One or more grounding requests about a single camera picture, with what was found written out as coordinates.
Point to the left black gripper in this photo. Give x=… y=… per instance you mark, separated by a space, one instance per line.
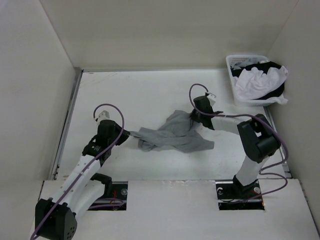
x=125 y=135

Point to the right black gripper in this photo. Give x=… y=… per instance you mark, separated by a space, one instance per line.
x=193 y=117

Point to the grey tank top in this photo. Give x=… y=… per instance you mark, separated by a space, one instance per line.
x=178 y=132

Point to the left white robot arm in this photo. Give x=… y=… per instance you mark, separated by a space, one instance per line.
x=56 y=217

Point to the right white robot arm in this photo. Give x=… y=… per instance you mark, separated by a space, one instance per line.
x=258 y=141

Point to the white tank top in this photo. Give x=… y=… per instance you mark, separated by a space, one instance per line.
x=254 y=84

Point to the black tank top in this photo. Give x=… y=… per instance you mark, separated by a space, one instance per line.
x=261 y=65

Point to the white plastic laundry basket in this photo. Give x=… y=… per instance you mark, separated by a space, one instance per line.
x=230 y=61

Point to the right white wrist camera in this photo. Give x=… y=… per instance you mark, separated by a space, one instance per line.
x=211 y=97

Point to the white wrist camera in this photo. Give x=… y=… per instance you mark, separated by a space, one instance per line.
x=104 y=115
x=211 y=97

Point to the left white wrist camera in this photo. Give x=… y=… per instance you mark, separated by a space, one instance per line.
x=104 y=115

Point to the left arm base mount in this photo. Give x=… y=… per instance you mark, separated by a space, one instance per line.
x=114 y=198

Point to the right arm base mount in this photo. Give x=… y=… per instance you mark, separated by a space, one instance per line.
x=231 y=198

